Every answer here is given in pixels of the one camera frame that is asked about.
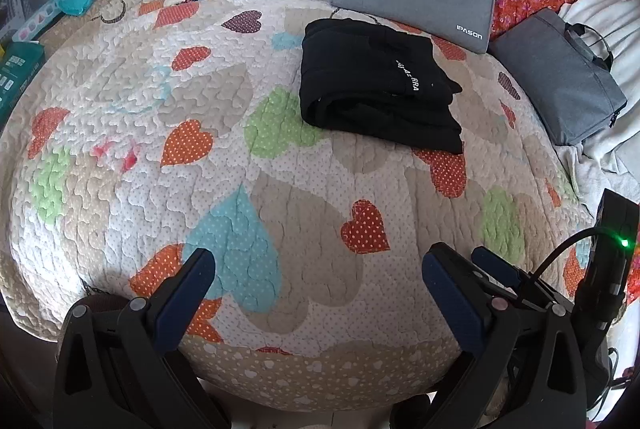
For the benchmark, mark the white box with coloured shapes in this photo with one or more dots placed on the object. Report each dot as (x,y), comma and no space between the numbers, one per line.
(40,16)

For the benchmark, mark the black pants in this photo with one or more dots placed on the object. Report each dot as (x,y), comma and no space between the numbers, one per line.
(360,84)

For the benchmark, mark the heart-patterned quilt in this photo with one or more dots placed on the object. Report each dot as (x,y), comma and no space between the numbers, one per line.
(150,84)

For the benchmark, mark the small grey bag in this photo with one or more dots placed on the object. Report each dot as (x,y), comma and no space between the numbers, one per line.
(555,74)

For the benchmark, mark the white cloth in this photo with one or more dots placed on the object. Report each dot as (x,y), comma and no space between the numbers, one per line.
(615,19)

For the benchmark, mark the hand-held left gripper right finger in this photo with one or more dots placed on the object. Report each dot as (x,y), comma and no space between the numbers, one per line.
(450,294)

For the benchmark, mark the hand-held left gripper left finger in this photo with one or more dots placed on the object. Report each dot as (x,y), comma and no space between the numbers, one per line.
(184,296)

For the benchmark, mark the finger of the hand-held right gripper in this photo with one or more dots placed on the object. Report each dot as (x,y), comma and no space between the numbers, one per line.
(492,266)

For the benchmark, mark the green box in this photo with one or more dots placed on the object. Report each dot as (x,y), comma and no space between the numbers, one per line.
(20,74)

